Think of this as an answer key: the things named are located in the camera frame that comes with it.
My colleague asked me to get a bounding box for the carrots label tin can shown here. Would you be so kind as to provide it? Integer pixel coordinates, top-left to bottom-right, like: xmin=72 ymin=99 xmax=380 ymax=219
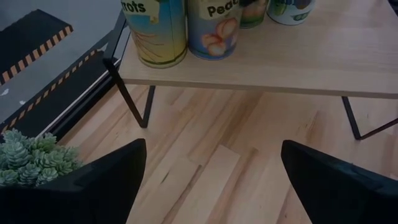
xmin=120 ymin=0 xmax=188 ymax=69

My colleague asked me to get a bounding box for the white blue label tin can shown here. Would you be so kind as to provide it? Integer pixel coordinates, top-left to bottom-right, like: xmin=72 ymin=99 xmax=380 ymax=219
xmin=266 ymin=0 xmax=317 ymax=26

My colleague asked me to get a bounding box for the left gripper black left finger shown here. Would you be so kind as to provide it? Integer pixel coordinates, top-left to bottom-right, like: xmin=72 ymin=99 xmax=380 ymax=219
xmin=0 ymin=138 xmax=147 ymax=224

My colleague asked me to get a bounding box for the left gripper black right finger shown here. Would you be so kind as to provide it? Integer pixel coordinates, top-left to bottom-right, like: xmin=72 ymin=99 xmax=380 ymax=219
xmin=280 ymin=139 xmax=398 ymax=224

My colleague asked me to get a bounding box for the green succulent in pot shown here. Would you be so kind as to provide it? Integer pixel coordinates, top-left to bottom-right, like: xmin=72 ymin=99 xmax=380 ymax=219
xmin=0 ymin=129 xmax=83 ymax=187

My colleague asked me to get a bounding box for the wooden shelf black metal frame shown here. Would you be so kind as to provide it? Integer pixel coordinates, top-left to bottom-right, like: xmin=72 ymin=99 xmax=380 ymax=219
xmin=102 ymin=0 xmax=398 ymax=141

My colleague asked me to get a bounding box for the green orange label tin can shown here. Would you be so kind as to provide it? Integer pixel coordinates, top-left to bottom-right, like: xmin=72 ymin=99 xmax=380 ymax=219
xmin=238 ymin=0 xmax=270 ymax=29

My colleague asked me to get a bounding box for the black orange-striped floor mat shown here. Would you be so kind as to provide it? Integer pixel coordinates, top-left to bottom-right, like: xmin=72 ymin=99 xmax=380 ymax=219
xmin=0 ymin=49 xmax=121 ymax=141
xmin=0 ymin=9 xmax=74 ymax=86

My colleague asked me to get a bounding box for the peaches label tin can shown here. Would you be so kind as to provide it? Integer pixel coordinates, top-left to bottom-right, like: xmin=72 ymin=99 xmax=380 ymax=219
xmin=186 ymin=0 xmax=243 ymax=61

